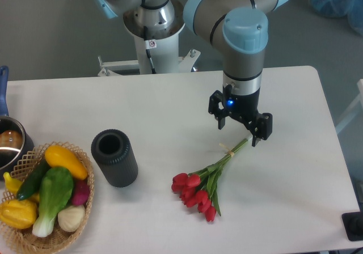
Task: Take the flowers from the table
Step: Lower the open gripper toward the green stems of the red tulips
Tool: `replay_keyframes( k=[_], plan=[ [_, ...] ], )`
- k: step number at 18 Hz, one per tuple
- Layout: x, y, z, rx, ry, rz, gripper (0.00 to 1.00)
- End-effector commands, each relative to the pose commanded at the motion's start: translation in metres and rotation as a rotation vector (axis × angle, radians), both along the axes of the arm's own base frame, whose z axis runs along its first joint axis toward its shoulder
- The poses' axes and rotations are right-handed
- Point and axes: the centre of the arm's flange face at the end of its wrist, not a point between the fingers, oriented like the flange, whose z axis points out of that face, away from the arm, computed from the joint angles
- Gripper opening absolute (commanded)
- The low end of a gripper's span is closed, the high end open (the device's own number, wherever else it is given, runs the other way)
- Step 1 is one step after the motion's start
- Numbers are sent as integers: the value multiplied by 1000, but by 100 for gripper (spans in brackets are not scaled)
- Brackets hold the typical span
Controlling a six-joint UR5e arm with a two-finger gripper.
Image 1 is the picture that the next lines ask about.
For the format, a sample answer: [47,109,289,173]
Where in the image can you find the red tulip bouquet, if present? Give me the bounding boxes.
[171,135,252,222]

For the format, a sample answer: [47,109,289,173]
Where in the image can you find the white garlic bulb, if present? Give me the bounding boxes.
[57,205,85,232]

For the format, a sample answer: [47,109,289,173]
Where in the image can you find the dark grey ribbed vase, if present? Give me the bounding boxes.
[91,129,138,188]

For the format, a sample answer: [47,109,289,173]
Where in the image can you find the blue plastic bag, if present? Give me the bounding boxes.
[309,0,362,35]

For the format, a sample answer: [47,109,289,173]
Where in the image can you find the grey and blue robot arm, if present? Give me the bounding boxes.
[95,0,288,143]

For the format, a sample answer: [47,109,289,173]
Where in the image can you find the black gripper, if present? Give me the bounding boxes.
[208,84,273,147]

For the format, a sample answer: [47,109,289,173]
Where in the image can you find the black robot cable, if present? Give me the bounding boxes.
[143,26,157,75]

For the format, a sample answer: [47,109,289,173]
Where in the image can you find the white frame at right edge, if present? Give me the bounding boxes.
[335,79,362,134]

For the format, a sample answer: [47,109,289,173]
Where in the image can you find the green bok choy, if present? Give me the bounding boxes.
[32,167,74,238]

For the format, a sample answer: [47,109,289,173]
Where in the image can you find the dark pot with blue handle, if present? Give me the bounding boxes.
[1,66,34,180]

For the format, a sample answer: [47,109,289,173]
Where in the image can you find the green cucumber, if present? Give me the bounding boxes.
[16,158,50,201]

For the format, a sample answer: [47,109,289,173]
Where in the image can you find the yellow squash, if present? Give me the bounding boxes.
[44,145,88,180]

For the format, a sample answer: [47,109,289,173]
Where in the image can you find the small yellow gourd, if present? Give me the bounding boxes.
[3,172,40,203]

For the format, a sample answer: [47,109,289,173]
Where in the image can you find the black device at table edge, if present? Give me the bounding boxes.
[341,211,362,242]

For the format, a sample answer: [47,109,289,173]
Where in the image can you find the woven wicker basket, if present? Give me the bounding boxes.
[1,142,94,253]

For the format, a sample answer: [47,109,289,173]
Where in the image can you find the yellow orange pumpkin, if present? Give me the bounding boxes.
[1,200,37,230]

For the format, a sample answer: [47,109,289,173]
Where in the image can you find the purple radish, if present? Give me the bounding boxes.
[71,180,90,206]

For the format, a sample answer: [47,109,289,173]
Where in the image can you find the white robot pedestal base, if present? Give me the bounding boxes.
[98,0,201,77]

